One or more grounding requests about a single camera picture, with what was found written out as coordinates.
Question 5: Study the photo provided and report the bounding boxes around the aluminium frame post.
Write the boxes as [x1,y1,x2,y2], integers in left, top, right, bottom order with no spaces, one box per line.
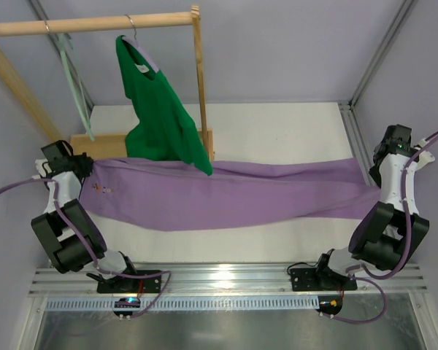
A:
[28,0,95,112]
[337,0,419,263]

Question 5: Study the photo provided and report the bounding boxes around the slotted cable duct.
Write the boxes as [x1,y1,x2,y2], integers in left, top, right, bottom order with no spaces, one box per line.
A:
[45,295,320,312]

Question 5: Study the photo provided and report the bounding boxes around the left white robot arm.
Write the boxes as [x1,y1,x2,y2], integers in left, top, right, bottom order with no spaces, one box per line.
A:
[31,140,137,293]

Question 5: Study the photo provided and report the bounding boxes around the purple clothes hanger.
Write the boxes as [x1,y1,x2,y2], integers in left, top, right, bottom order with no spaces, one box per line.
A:
[123,14,159,73]

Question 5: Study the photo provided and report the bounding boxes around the green t-shirt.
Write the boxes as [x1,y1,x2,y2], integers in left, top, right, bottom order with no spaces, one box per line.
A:
[115,35,213,176]

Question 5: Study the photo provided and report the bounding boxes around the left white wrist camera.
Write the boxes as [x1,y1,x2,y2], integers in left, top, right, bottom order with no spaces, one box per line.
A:
[35,159,52,178]

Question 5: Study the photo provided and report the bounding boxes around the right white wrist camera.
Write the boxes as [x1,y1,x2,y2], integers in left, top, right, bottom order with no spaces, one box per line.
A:
[413,138,436,171]

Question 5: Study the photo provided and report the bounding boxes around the black mounting plate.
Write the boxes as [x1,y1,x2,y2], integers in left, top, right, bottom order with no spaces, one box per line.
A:
[91,275,162,294]
[288,268,358,292]

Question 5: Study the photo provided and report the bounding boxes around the aluminium frame post left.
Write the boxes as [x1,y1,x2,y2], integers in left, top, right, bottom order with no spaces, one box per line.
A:
[28,0,95,112]

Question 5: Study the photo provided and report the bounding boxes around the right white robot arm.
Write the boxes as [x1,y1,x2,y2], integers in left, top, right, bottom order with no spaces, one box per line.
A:
[315,125,429,290]

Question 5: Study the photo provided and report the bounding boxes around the purple trousers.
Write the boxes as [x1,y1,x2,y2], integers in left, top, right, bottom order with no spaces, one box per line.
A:
[80,158,380,231]

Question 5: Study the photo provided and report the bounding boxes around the aluminium frame post right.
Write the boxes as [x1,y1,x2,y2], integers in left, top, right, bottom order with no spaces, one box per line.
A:
[337,0,419,263]

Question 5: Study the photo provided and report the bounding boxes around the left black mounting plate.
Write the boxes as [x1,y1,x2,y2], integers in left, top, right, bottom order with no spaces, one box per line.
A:
[91,275,162,294]

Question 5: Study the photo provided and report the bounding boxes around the wooden clothes rack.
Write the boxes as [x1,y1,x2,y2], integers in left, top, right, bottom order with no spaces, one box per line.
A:
[0,5,214,160]

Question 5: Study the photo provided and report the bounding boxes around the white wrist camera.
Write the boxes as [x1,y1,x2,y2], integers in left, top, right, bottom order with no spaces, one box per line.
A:
[413,138,436,171]
[35,159,52,178]

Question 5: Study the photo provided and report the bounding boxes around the mint green clothes hanger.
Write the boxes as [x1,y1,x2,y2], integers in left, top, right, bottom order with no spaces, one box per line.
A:
[44,20,95,141]

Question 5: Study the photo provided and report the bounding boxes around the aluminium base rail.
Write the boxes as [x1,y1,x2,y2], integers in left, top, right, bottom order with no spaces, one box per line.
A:
[28,260,430,298]

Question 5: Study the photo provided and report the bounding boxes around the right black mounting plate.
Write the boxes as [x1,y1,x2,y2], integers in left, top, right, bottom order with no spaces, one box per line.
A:
[288,268,358,292]

